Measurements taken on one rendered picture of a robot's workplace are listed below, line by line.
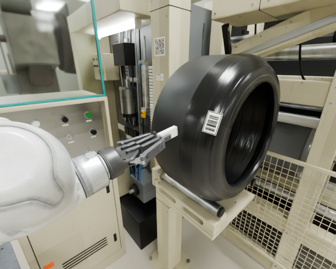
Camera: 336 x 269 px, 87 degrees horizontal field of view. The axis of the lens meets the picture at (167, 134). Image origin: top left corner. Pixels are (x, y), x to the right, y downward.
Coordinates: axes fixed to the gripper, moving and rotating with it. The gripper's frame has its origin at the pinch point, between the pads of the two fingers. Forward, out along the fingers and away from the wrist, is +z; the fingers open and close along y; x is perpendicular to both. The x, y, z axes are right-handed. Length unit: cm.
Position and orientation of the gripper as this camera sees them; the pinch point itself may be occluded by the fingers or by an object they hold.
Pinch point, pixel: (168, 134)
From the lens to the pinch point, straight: 52.2
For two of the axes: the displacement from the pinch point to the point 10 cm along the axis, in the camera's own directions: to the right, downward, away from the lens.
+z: 7.4, -3.7, 5.6
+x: 1.0, 8.9, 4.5
